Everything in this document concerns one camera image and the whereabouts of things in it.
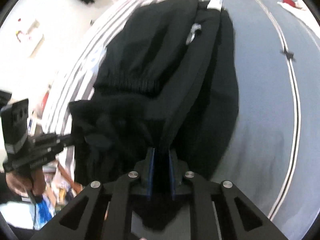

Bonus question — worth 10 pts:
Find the person left hand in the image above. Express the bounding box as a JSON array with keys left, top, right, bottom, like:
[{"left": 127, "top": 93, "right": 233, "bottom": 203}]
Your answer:
[{"left": 5, "top": 168, "right": 46, "bottom": 196}]

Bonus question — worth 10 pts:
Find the black clothes pile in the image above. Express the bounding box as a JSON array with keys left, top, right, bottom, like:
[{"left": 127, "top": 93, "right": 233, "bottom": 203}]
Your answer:
[{"left": 69, "top": 0, "right": 239, "bottom": 230}]

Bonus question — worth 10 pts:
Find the white red garment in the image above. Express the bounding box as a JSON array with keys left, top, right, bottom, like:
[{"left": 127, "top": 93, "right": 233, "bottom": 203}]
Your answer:
[{"left": 277, "top": 0, "right": 306, "bottom": 11}]

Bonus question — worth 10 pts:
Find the striped star bed sheet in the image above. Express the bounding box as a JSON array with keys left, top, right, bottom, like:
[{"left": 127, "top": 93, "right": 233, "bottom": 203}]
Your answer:
[{"left": 41, "top": 0, "right": 320, "bottom": 227}]

